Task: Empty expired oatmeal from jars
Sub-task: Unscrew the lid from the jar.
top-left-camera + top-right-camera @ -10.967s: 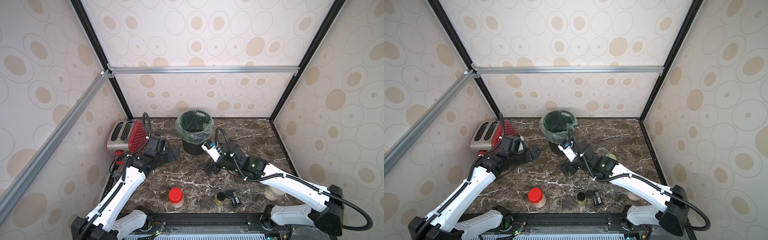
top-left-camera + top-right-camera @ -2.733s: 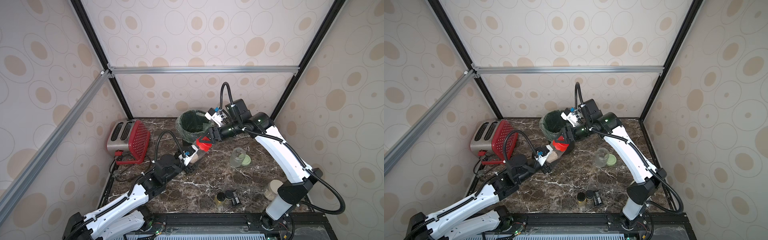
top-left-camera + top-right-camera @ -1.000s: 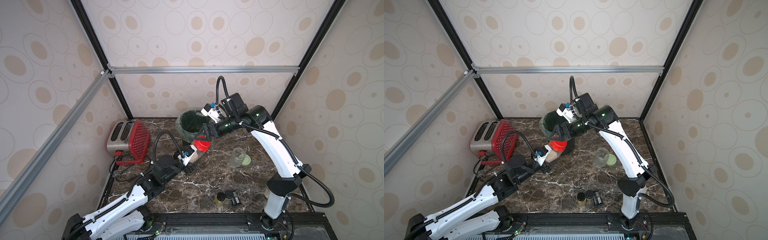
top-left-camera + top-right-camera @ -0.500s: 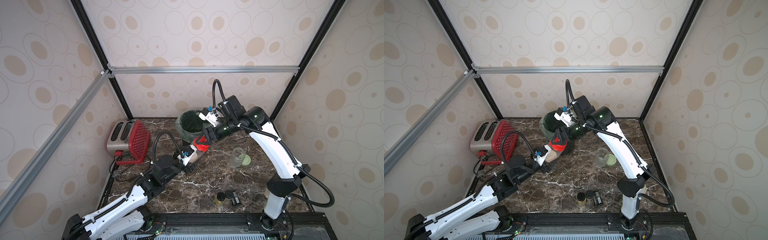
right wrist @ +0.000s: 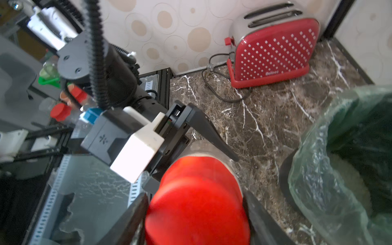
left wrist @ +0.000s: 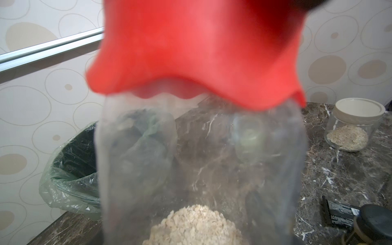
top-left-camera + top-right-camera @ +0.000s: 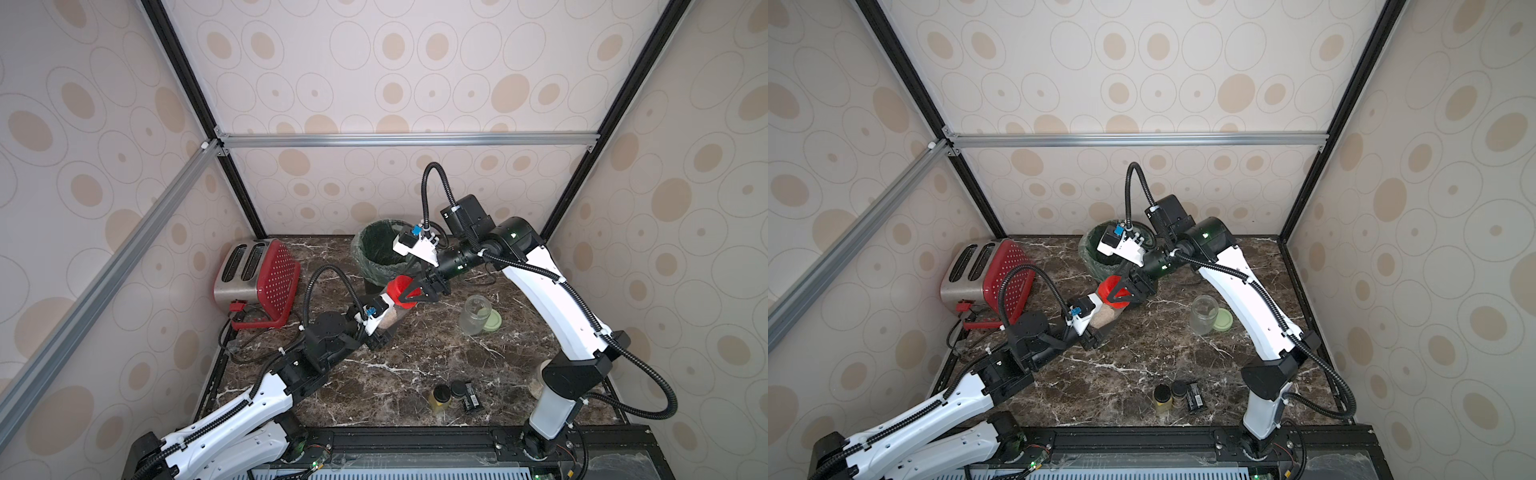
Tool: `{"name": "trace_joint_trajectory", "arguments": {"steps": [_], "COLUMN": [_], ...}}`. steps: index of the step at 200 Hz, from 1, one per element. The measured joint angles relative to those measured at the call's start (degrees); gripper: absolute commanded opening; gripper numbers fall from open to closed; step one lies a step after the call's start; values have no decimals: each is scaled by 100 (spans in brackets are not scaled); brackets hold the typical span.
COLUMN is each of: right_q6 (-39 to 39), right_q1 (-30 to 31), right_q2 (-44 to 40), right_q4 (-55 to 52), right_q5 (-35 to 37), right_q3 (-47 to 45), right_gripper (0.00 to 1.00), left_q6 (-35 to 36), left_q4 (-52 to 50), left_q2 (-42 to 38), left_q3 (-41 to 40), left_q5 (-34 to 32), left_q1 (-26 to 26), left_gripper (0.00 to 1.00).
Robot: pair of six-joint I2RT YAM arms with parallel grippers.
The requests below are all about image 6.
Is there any red lid oatmeal jar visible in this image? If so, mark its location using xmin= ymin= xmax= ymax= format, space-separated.
xmin=87 ymin=1 xmax=314 ymax=245

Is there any black trash bin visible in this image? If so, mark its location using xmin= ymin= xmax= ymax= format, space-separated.
xmin=84 ymin=212 xmax=102 ymax=221

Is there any beige lid jar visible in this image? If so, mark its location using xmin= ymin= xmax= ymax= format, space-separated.
xmin=324 ymin=98 xmax=385 ymax=152

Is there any small black box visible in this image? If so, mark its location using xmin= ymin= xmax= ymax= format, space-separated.
xmin=322 ymin=196 xmax=360 ymax=229

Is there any yellow spice jar black lid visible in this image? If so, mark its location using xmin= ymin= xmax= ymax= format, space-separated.
xmin=341 ymin=204 xmax=392 ymax=245

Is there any aluminium frame rail left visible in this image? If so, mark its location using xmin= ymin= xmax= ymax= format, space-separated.
xmin=1 ymin=27 xmax=104 ymax=72

